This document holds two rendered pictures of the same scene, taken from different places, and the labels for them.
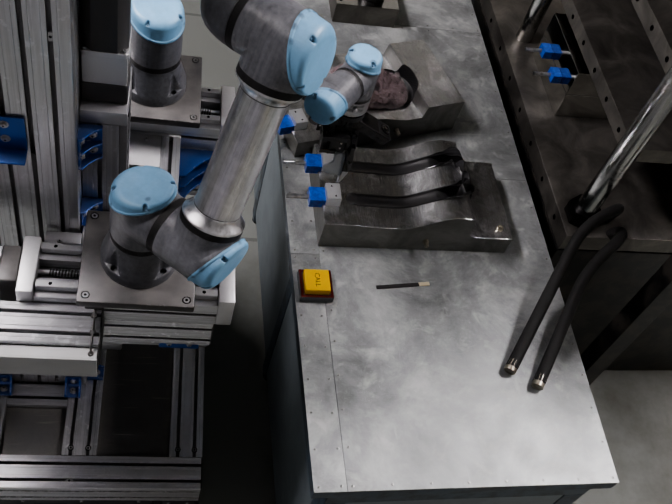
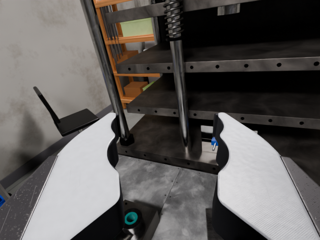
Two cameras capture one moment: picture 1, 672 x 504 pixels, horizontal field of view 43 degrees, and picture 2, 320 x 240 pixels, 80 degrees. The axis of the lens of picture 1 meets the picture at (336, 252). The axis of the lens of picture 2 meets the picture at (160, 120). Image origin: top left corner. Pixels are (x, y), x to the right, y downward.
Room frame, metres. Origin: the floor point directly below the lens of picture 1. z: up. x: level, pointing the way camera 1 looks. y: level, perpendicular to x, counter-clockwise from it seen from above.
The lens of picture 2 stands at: (1.81, 0.31, 1.51)
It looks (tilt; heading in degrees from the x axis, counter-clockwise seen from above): 29 degrees down; 322
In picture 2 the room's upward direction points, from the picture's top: 10 degrees counter-clockwise
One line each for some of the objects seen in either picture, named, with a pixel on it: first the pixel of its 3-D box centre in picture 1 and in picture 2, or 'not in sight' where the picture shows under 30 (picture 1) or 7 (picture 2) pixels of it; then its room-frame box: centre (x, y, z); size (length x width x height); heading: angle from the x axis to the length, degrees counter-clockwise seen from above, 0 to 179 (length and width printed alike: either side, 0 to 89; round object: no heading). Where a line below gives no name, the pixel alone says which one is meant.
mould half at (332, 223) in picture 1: (412, 193); not in sight; (1.51, -0.13, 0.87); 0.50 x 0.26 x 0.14; 112
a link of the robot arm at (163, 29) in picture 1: (155, 25); not in sight; (1.40, 0.54, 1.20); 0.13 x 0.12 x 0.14; 46
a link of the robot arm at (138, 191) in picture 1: (145, 207); not in sight; (0.93, 0.36, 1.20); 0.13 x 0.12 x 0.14; 72
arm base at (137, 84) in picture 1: (154, 67); not in sight; (1.40, 0.53, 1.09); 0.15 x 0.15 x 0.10
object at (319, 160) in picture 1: (309, 163); not in sight; (1.47, 0.14, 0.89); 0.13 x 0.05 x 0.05; 112
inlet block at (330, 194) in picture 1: (312, 196); not in sight; (1.37, 0.10, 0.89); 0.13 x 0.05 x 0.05; 112
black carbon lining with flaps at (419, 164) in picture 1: (411, 177); not in sight; (1.52, -0.12, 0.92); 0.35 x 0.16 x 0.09; 112
